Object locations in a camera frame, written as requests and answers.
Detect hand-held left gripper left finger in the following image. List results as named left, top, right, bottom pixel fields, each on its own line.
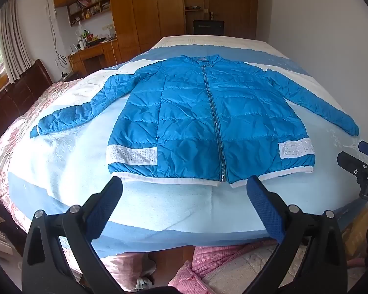
left=21, top=176, right=123, bottom=294

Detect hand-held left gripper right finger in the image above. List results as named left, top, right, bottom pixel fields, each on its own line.
left=246, top=176, right=353, bottom=294

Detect blue quilted jacket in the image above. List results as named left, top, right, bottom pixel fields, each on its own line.
left=30, top=54, right=360, bottom=188

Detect cardboard box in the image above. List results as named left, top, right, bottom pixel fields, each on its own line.
left=340, top=211, right=368, bottom=258

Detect pink pillows on floor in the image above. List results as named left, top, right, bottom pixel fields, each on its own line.
left=177, top=240, right=281, bottom=294

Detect bed with light blue blanket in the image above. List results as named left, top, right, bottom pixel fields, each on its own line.
left=0, top=35, right=368, bottom=258

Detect pale pink garment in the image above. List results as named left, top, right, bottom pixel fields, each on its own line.
left=104, top=250, right=157, bottom=290

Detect pink floral quilt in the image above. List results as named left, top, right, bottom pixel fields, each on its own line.
left=0, top=78, right=89, bottom=230

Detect dark brown headboard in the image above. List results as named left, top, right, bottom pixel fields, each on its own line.
left=0, top=59, right=53, bottom=160

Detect wooden desk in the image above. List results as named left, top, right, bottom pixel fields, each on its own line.
left=68, top=37, right=123, bottom=74

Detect striped beige curtain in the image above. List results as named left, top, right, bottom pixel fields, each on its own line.
left=0, top=0, right=35, bottom=84

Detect wooden shelf with books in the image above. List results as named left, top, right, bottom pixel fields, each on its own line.
left=67, top=0, right=112, bottom=27

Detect wooden wardrobe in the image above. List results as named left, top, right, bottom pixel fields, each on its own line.
left=107, top=0, right=259, bottom=56

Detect hanging wall cable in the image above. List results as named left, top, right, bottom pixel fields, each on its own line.
left=48, top=4, right=72, bottom=69

